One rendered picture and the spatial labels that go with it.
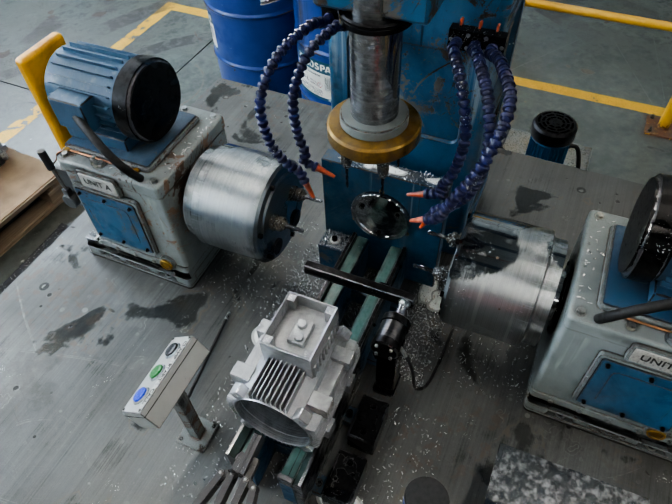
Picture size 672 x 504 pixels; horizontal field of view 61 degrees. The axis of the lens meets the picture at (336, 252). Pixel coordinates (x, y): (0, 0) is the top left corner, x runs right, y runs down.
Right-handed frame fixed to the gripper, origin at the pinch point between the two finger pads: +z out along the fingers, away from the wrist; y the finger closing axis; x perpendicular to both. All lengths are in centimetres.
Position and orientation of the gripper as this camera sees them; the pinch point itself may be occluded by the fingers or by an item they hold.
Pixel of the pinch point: (250, 455)
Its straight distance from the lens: 104.5
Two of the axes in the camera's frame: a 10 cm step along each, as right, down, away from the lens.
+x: 0.9, 5.3, 8.4
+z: 3.9, -7.9, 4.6
